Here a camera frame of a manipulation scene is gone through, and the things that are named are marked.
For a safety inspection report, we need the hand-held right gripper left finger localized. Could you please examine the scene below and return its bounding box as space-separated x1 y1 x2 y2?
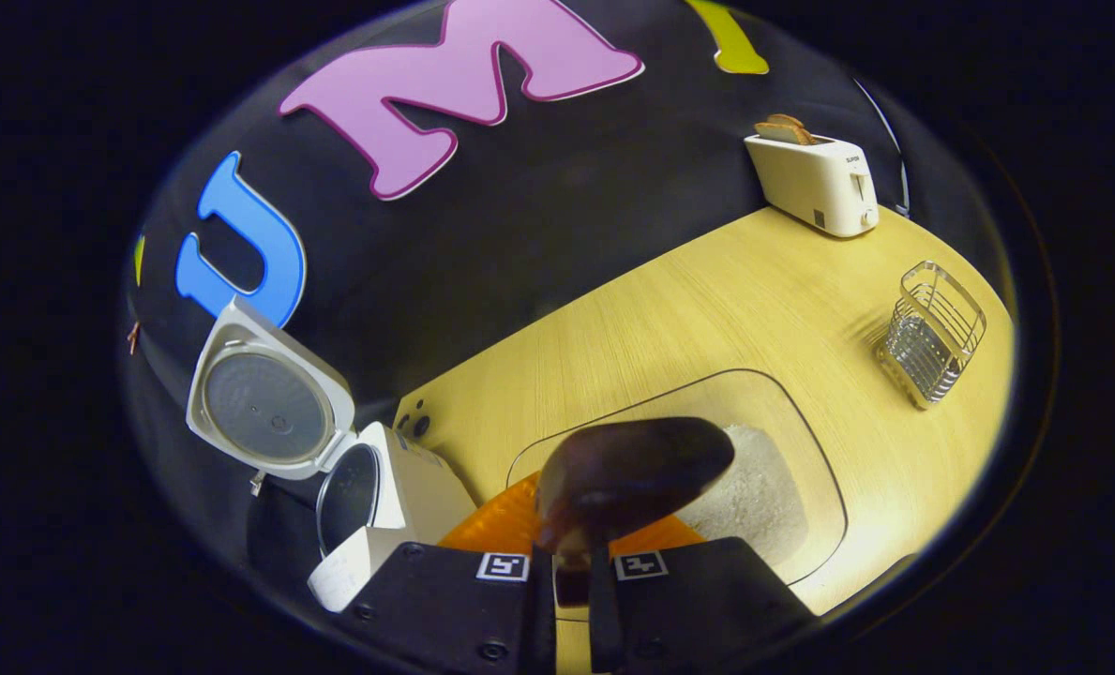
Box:
337 472 558 675

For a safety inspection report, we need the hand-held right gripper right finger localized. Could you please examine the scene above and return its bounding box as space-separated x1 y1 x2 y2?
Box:
587 511 817 675

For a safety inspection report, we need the white rice heap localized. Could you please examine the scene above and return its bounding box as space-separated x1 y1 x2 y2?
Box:
674 425 809 568

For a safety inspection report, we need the brown wooden spoon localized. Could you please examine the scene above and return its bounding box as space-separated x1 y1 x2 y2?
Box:
534 417 736 610

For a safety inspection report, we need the white rice cooker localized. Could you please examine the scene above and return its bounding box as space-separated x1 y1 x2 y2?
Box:
185 295 478 615

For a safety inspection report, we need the metal wire chopstick holder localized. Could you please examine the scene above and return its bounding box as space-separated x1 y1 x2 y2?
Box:
876 261 987 411

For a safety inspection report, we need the clear plastic container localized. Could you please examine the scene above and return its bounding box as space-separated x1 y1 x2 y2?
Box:
505 368 849 624

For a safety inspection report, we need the black backdrop cloth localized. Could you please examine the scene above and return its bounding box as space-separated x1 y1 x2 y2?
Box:
126 0 914 582

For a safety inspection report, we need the white toaster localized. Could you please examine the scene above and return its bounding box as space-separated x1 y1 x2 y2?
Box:
743 131 881 238

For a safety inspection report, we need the white toaster cable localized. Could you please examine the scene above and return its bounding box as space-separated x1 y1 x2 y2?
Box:
852 80 912 218

